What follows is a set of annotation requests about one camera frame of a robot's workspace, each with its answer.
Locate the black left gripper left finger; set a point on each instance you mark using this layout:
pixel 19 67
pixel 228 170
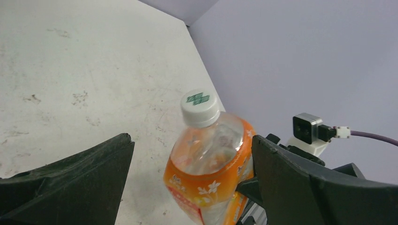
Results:
pixel 82 189

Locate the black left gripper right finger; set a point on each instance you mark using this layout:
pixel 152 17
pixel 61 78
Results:
pixel 297 191

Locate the large orange label bottle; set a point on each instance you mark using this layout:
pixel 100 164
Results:
pixel 208 161

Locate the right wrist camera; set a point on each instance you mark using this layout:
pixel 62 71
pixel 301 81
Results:
pixel 311 135

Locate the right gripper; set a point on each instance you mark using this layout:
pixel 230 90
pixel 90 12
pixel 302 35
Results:
pixel 251 188

